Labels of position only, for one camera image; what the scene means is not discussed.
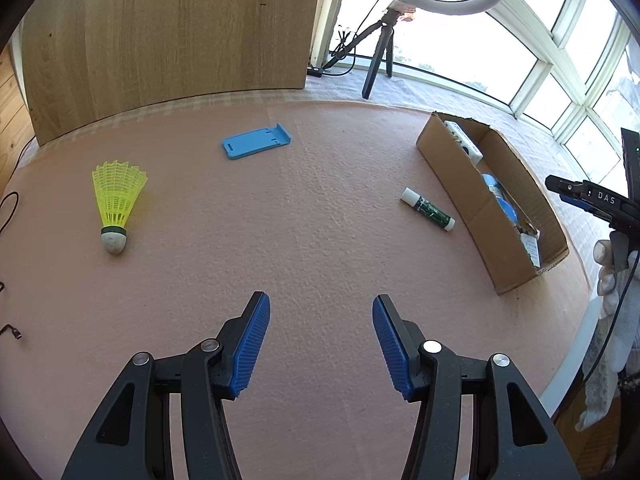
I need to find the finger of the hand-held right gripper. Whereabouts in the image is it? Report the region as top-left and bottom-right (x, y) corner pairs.
(559, 194), (610, 222)
(545, 175), (587, 199)

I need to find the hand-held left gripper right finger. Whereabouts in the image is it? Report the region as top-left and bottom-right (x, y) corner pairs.
(371, 294), (581, 480)

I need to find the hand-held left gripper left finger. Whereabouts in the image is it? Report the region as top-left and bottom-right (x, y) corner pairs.
(61, 291), (272, 480)

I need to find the blue round tape measure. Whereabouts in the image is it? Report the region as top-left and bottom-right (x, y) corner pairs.
(492, 197), (521, 226)

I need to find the patterned tissue pack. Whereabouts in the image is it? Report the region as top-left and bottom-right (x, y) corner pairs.
(517, 232), (543, 268)

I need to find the cardboard box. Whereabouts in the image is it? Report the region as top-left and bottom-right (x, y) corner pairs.
(416, 111), (571, 296)

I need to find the white patterned lighter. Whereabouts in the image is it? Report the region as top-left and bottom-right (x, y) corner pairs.
(443, 120), (485, 165)

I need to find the person's right hand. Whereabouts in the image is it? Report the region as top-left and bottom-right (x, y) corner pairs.
(593, 239), (640, 313)

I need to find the green white lip balm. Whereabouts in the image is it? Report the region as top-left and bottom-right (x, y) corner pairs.
(400, 186), (457, 232)

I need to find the yellow shuttlecock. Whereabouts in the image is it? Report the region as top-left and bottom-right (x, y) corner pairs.
(91, 160), (149, 257)

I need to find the blue phone stand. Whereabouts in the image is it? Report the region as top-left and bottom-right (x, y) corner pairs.
(221, 123), (292, 161)

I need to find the black tripod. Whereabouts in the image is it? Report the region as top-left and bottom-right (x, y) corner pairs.
(322, 10), (396, 100)

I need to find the large light wooden board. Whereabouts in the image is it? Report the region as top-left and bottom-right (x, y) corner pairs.
(20, 0), (326, 146)

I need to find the pine plank panel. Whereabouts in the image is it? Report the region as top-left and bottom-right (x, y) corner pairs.
(0, 42), (36, 196)

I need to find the thin dark cable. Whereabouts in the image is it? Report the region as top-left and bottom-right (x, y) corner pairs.
(0, 191), (23, 342)

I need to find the black cable bundle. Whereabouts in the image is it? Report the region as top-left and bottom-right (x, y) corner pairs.
(327, 25), (358, 77)

